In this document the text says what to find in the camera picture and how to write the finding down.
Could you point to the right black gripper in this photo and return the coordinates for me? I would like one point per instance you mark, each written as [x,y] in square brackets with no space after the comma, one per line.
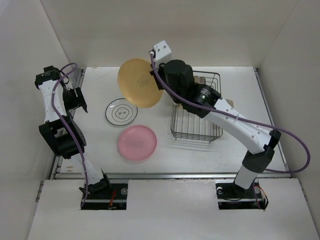
[160,68]

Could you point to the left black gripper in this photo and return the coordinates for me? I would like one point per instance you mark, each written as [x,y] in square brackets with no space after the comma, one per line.
[77,100]

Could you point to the orange yellow plate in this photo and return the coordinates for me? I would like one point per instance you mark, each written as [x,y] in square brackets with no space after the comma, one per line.
[136,83]

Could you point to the white plate with dark rim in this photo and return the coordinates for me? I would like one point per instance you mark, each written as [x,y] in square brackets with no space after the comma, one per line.
[120,112]

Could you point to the pink plate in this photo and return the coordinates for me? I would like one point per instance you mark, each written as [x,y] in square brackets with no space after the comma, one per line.
[136,143]

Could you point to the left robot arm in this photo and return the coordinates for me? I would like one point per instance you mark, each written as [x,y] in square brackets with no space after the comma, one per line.
[60,131]

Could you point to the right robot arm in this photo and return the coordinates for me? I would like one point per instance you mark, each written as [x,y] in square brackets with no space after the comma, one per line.
[208,104]

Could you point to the grey patterned plate in rack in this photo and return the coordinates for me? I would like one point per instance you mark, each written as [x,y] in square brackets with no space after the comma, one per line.
[200,80]

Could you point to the beige cutlery holder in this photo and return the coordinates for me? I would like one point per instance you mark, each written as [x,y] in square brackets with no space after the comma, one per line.
[230,102]

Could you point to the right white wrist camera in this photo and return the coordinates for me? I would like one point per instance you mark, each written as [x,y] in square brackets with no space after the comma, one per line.
[163,52]

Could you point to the wire dish rack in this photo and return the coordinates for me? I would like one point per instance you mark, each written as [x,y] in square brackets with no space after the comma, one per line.
[188,126]

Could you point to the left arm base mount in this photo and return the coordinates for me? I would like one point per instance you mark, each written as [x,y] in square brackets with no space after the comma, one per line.
[113,199]

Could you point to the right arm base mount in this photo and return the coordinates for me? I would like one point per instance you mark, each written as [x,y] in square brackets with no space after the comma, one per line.
[232,197]

